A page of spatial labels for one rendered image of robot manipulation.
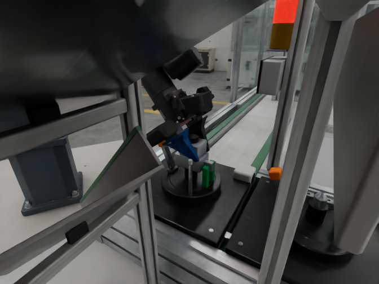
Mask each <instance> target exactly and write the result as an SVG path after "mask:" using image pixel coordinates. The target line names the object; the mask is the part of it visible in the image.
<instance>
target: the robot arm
mask: <svg viewBox="0 0 379 284"><path fill-rule="evenodd" d="M203 65H204V61H203V59H202V57H201V55H200V53H199V51H198V50H197V48H196V47H194V46H193V47H192V48H190V49H189V50H187V51H185V52H184V53H182V54H180V55H179V56H177V57H175V58H173V59H172V60H170V61H169V62H167V63H166V64H164V65H162V66H161V67H159V68H157V69H156V70H154V71H152V72H150V73H149V74H147V75H146V76H144V77H143V78H141V83H142V85H143V87H144V88H145V90H146V92H147V93H148V95H149V97H150V98H151V100H152V101H153V103H154V106H152V109H153V111H155V110H158V111H159V112H160V114H161V115H162V117H163V119H164V120H165V122H164V123H162V124H160V125H158V126H157V127H155V128H154V129H153V130H151V131H150V132H149V133H147V134H146V135H147V140H148V142H149V143H150V145H151V147H154V146H156V145H157V144H159V143H161V142H162V141H164V140H165V142H164V143H162V145H163V146H164V145H167V146H169V147H171V148H173V149H175V150H176V151H178V152H179V153H182V154H183V155H184V156H186V157H188V158H189V159H192V160H193V161H194V162H198V161H199V158H198V155H197V153H196V151H195V150H194V148H193V146H192V144H191V142H190V140H189V138H188V134H196V135H198V136H199V138H201V139H205V140H207V137H206V133H205V127H204V125H205V121H206V119H207V117H208V115H207V116H205V117H204V118H203V117H202V116H203V115H205V114H206V113H208V112H210V111H211V110H212V107H213V103H212V99H213V98H214V95H213V94H212V92H211V91H210V90H209V89H208V87H207V86H205V87H200V88H198V89H197V91H196V94H193V95H188V96H187V94H186V91H183V90H182V89H178V90H177V88H176V87H175V85H174V84H173V82H172V80H171V79H170V77H171V78H172V79H176V78H177V79H178V80H180V81H182V80H183V79H185V78H186V77H188V76H189V75H190V74H191V73H193V72H194V71H196V70H197V69H198V68H199V67H201V66H203ZM183 118H184V119H183ZM177 121H178V123H177ZM184 125H186V126H187V128H185V129H184V130H183V129H182V126H184ZM209 150H210V149H209V144H208V140H207V144H206V152H208V151H209Z"/></svg>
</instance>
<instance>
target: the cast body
mask: <svg viewBox="0 0 379 284"><path fill-rule="evenodd" d="M188 138H189V140H190V142H191V144H192V146H193V148H194V150H195V151H196V153H197V155H198V158H199V161H198V162H194V161H192V171H196V172H201V171H202V168H203V167H204V166H209V167H210V170H209V171H211V172H212V171H213V170H214V162H212V161H209V153H208V152H206V144H207V140H205V139H201V138H199V136H198V135H196V134H188ZM188 160H189V158H188V157H186V156H184V155H183V154H182V153H179V152H176V153H175V165H177V166H180V167H183V168H186V169H188Z"/></svg>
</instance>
